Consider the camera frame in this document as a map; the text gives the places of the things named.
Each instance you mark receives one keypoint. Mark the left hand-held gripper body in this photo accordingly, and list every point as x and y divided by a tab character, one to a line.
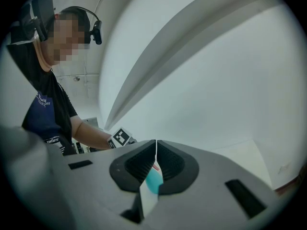
121	138

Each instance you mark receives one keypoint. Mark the round ceiling detector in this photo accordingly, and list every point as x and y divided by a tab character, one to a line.
76	78

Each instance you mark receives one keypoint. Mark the person's left forearm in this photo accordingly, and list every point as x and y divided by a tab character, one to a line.
91	134

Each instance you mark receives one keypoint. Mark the teal spray head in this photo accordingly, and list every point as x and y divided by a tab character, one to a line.
153	181

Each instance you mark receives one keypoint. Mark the black mounted device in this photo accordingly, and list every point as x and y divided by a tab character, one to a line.
36	15

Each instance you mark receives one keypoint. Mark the black printed t-shirt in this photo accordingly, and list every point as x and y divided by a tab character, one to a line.
48	109

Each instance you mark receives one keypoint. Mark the person's head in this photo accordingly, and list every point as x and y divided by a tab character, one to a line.
64	37

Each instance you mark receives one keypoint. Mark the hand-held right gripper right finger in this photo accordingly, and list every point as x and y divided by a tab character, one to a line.
204	190

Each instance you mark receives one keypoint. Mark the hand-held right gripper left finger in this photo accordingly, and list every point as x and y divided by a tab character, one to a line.
96	188

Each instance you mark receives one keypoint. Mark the black head-worn camera headset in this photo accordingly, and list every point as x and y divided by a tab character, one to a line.
96	32

